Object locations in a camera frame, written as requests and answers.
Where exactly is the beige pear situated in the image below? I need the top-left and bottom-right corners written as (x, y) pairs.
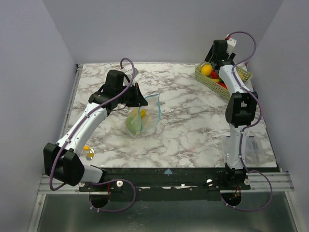
top-left (239, 73), bottom-right (245, 82)

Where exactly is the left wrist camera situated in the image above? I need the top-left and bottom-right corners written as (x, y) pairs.
top-left (122, 68), bottom-right (139, 86)

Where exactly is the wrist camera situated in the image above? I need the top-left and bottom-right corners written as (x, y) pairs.
top-left (122, 68), bottom-right (139, 86)
top-left (226, 37), bottom-right (237, 55)

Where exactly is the yellow red mango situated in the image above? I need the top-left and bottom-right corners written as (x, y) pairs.
top-left (140, 109), bottom-right (146, 118)

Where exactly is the clear plastic box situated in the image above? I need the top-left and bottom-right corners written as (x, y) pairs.
top-left (221, 136), bottom-right (264, 166)

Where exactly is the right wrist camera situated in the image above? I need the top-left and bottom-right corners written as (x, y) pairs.
top-left (226, 37), bottom-right (237, 55)

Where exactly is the green plastic basket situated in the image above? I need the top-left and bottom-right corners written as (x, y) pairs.
top-left (195, 62), bottom-right (253, 100)

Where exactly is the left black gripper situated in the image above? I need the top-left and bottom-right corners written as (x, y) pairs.
top-left (116, 83), bottom-right (149, 108)

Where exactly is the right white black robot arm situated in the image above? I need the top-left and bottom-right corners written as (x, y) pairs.
top-left (205, 40), bottom-right (258, 189)

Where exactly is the clear zip top bag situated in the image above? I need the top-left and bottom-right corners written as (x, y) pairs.
top-left (122, 92), bottom-right (161, 137)

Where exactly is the red apple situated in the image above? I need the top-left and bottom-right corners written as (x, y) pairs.
top-left (211, 70), bottom-right (219, 79)

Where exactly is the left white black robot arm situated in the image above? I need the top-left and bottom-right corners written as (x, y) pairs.
top-left (43, 68), bottom-right (148, 191)

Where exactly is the red chili pepper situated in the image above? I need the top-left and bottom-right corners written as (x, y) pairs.
top-left (218, 83), bottom-right (227, 89)

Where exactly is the yellow lemon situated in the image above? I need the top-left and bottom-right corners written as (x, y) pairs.
top-left (200, 64), bottom-right (212, 76)

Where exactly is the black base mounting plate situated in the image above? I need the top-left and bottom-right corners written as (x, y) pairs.
top-left (79, 168), bottom-right (250, 202)

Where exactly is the green white cabbage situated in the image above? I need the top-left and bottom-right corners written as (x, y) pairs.
top-left (125, 112), bottom-right (142, 135)

